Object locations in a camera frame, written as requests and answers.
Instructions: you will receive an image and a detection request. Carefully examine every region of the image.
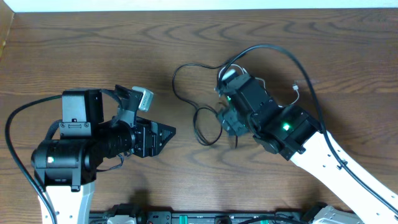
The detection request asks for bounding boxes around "long black cable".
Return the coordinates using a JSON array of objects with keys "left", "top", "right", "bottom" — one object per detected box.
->
[{"left": 172, "top": 62, "right": 239, "bottom": 147}]

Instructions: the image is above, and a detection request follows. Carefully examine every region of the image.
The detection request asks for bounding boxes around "white usb cable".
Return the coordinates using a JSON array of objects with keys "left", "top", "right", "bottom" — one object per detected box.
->
[{"left": 217, "top": 63, "right": 301, "bottom": 108}]

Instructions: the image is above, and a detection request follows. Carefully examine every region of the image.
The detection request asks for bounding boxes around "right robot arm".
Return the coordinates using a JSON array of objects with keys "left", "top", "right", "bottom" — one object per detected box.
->
[{"left": 218, "top": 73, "right": 397, "bottom": 223}]

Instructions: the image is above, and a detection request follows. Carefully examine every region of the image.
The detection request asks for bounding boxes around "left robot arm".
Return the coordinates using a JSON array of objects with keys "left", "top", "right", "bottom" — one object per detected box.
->
[{"left": 31, "top": 85, "right": 176, "bottom": 223}]

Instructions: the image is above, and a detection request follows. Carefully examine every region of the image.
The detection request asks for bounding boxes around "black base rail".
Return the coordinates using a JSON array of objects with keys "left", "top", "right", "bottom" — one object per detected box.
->
[{"left": 88, "top": 203, "right": 364, "bottom": 224}]

